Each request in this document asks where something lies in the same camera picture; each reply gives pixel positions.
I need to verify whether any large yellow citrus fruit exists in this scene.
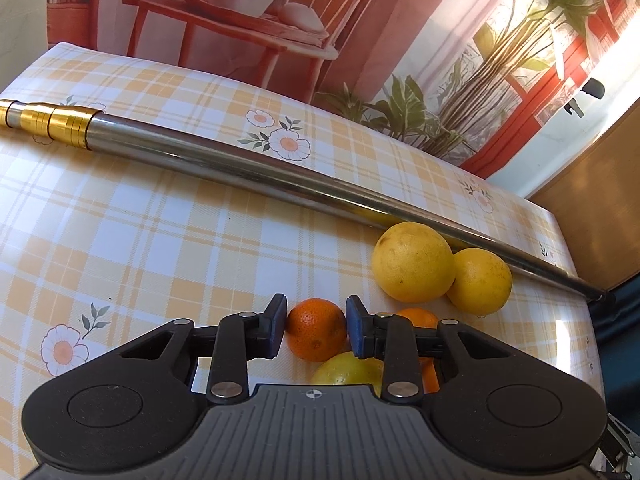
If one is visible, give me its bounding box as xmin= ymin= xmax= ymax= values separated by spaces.
xmin=371 ymin=222 xmax=457 ymax=303

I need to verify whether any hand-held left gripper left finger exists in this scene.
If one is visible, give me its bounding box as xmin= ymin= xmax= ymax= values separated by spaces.
xmin=107 ymin=294 xmax=289 ymax=406

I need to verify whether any steel and gold telescopic pole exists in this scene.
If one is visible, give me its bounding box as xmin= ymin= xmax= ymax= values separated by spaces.
xmin=0 ymin=100 xmax=617 ymax=306

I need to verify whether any black backdrop clamp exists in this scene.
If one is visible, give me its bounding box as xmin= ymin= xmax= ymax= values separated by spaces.
xmin=564 ymin=78 xmax=606 ymax=118

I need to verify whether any dark blue cloth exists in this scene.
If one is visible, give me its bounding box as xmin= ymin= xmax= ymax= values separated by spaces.
xmin=597 ymin=255 xmax=640 ymax=411

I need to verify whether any small yellow citrus fruit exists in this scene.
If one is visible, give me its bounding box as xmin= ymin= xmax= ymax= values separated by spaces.
xmin=311 ymin=351 xmax=386 ymax=395

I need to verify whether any wall poster with red chair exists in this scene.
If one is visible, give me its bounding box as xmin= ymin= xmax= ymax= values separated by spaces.
xmin=46 ymin=0 xmax=636 ymax=198

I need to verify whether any medium yellow citrus fruit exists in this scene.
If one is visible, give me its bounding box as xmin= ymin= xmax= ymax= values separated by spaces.
xmin=446 ymin=248 xmax=513 ymax=316

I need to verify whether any brown wooden board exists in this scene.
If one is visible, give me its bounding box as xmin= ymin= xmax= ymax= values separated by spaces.
xmin=530 ymin=115 xmax=640 ymax=293

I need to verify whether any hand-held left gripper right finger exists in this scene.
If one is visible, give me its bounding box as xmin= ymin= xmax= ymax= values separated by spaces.
xmin=346 ymin=296 xmax=521 ymax=404

